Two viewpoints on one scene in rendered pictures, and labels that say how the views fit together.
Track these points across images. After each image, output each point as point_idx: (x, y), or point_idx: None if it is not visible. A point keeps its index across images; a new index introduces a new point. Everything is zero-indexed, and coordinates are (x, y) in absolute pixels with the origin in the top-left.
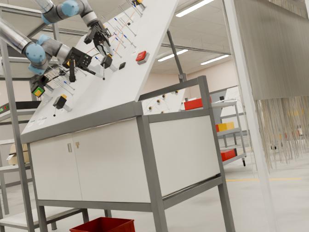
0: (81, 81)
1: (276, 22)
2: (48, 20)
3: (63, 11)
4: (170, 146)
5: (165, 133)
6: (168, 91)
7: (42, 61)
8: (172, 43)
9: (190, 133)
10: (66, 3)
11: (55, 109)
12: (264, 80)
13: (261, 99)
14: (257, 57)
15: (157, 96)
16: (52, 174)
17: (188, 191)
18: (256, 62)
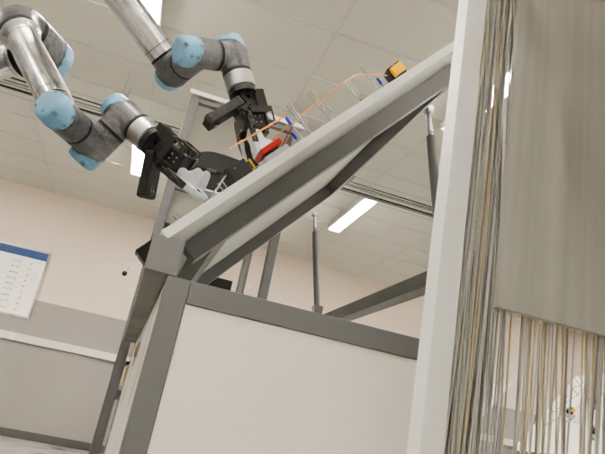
0: None
1: None
2: (161, 79)
3: (173, 55)
4: (240, 397)
5: (236, 352)
6: (405, 292)
7: (71, 132)
8: (432, 164)
9: (343, 392)
10: (177, 40)
11: (131, 261)
12: (591, 263)
13: (542, 317)
14: (577, 179)
15: (392, 304)
16: (117, 413)
17: None
18: (567, 192)
